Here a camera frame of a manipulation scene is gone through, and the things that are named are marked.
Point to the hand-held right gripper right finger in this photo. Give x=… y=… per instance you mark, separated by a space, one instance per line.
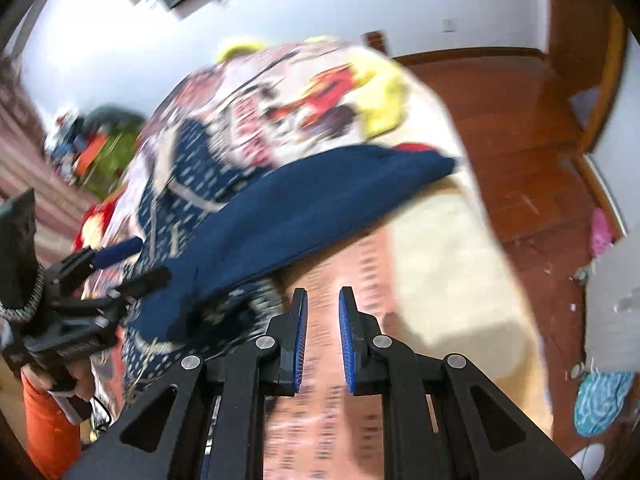
x=346 y=340

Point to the printed blanket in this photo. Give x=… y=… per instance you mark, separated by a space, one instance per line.
x=450 y=270

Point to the person's left hand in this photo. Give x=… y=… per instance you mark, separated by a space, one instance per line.
x=82 y=377

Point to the white slipper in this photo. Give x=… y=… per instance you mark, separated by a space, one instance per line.
x=590 y=460

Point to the white wall outlet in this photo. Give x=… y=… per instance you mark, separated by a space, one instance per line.
x=448 y=25

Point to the wooden bed post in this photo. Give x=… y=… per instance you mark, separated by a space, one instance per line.
x=376 y=40

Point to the pink slipper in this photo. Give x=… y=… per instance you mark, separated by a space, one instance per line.
x=600 y=232

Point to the teal slipper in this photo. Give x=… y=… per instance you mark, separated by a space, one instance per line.
x=597 y=402

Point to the pile of clutter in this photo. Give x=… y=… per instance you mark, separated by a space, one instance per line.
x=95 y=145

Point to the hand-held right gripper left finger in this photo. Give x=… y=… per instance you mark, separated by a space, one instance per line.
x=300 y=340

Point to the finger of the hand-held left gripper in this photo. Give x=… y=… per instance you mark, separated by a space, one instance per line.
x=145 y=280
x=117 y=252

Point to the navy patterned sweater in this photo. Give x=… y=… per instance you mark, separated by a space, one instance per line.
x=300 y=210

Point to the striped maroon curtain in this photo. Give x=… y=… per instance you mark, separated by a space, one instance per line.
x=20 y=160

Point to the wooden door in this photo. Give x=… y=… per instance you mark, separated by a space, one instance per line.
x=580 y=35

